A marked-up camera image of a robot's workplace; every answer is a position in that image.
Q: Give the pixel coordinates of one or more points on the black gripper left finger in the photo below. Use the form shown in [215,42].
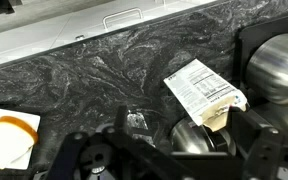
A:
[109,154]

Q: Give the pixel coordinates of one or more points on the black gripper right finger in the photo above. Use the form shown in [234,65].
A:
[263,146]

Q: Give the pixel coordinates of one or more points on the white paper carton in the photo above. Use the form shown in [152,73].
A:
[205,95]

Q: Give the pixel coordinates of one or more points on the steel milk jug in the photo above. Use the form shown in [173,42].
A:
[187,137]

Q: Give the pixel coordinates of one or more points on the black coffee machine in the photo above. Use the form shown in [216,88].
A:
[261,72]

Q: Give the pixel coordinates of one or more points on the white bread slice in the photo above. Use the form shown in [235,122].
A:
[16,138]

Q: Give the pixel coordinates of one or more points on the white square plate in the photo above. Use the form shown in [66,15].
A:
[34,121]

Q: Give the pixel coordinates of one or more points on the white drawer front with handle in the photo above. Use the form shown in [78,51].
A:
[40,25]

